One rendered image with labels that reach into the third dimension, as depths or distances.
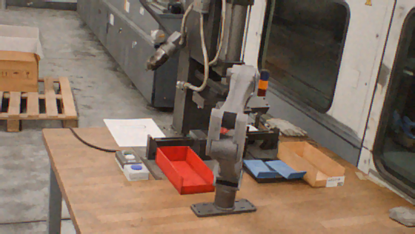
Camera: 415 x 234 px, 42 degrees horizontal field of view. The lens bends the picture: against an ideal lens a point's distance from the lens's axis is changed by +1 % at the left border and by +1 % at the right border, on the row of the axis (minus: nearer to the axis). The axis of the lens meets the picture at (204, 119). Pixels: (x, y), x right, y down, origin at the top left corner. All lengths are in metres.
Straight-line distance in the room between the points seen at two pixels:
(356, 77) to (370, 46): 0.15
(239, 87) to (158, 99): 3.76
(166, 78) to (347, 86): 2.97
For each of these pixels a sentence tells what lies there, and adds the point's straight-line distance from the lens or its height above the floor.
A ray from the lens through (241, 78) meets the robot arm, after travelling 1.47.
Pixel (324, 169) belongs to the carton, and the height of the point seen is 0.92.
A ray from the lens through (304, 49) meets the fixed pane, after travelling 2.69.
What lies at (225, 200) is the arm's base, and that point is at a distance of 1.61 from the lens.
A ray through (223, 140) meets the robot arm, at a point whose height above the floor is 1.20.
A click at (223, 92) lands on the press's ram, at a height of 1.17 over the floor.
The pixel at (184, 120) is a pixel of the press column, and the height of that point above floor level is 0.96.
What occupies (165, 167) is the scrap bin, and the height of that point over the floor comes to 0.93.
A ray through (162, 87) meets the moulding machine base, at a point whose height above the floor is 0.27.
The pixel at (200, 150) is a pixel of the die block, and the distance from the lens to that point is 1.95.
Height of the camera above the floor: 1.68
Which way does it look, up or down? 19 degrees down
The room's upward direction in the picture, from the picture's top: 7 degrees clockwise
